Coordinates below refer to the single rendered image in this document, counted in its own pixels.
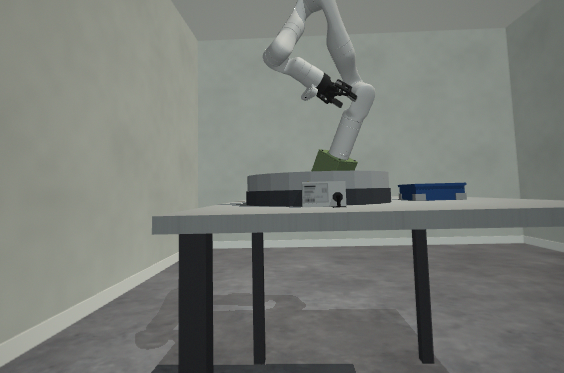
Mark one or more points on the blue plastic crate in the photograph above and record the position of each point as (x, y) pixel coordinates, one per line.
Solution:
(432, 191)

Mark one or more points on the grey round turntable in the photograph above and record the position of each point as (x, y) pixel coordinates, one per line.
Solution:
(318, 188)

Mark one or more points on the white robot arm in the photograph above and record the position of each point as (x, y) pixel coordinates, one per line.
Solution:
(342, 52)

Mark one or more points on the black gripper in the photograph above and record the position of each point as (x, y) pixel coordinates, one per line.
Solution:
(329, 89)

